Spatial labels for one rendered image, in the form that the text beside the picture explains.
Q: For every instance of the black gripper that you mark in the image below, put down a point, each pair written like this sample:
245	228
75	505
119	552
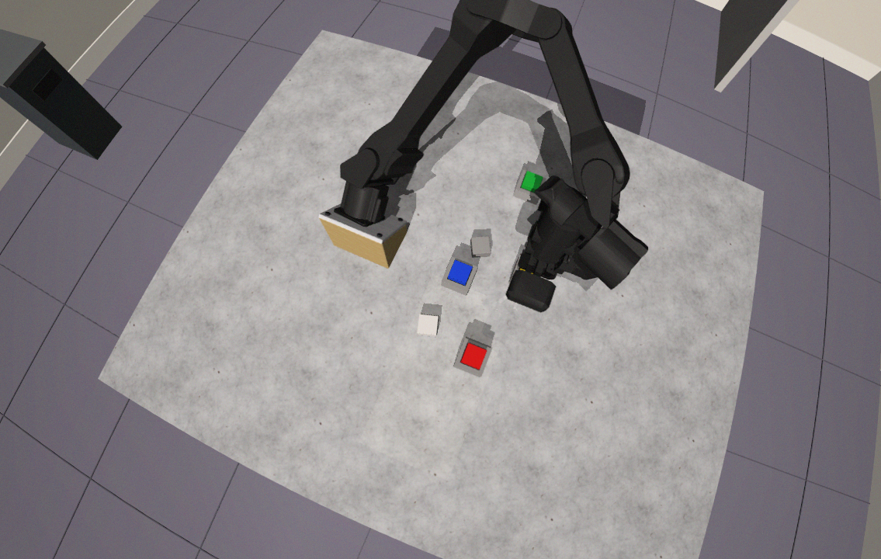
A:
538	260

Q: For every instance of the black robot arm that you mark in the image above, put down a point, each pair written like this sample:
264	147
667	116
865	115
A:
604	247

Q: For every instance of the small white block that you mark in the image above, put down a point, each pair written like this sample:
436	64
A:
427	325

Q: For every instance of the green button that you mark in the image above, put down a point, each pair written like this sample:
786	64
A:
528	184

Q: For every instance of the yellow button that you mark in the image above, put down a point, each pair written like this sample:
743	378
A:
515	268

